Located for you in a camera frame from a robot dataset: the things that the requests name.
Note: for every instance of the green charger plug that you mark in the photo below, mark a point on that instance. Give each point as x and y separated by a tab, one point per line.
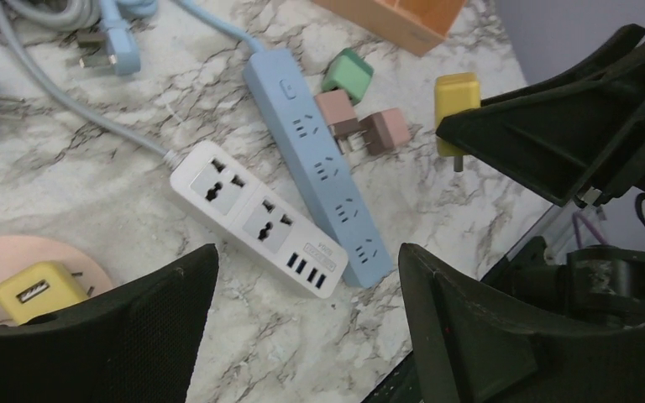
348	72

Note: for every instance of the pink charger plug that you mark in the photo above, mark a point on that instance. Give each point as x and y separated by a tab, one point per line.
339	115
384	131

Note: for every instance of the yellow charger plug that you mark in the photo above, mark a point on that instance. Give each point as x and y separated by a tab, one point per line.
454	94
39	289

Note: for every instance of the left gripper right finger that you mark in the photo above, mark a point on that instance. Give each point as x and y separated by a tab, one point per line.
528	332

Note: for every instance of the orange file organizer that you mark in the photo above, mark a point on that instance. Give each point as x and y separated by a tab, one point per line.
416	26

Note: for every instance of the yellow charger plug front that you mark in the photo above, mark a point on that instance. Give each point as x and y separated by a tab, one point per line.
454	94

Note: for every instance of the blue long power strip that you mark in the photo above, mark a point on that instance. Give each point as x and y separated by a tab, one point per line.
321	173

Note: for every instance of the yellow charger plug back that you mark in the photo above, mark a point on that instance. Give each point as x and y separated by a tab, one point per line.
39	289

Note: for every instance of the pink round power strip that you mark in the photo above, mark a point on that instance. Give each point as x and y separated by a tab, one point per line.
17	252

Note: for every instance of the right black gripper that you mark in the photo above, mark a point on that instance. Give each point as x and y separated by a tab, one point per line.
576	137

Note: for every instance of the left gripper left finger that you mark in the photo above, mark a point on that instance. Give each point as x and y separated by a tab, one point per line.
136	343

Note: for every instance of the white power strip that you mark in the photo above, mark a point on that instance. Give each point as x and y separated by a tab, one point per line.
212	187

